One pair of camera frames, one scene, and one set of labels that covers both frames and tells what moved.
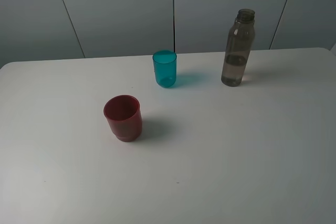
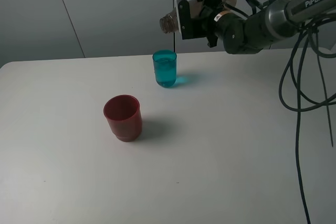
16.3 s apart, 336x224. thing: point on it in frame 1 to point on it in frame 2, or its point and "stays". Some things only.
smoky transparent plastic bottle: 239,43 to 169,22
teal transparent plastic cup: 165,63 stays
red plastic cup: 124,115 stays
